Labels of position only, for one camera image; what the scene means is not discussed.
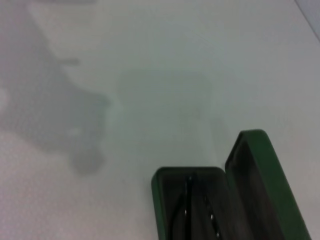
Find green glasses case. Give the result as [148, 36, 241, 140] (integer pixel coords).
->
[150, 128, 313, 240]

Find black thin-frame glasses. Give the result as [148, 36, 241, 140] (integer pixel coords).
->
[171, 174, 224, 240]

